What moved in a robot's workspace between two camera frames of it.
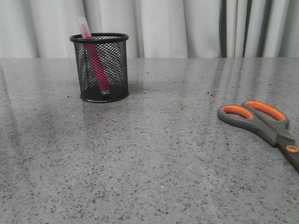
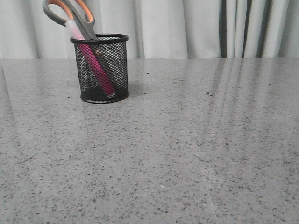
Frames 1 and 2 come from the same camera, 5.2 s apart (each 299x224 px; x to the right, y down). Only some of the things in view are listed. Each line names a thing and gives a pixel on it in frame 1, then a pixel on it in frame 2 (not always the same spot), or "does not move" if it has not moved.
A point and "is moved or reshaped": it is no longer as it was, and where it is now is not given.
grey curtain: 42,29 does not move
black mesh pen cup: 102,66 does not move
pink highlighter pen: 102,82 is moved or reshaped
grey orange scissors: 267,122 to 85,25
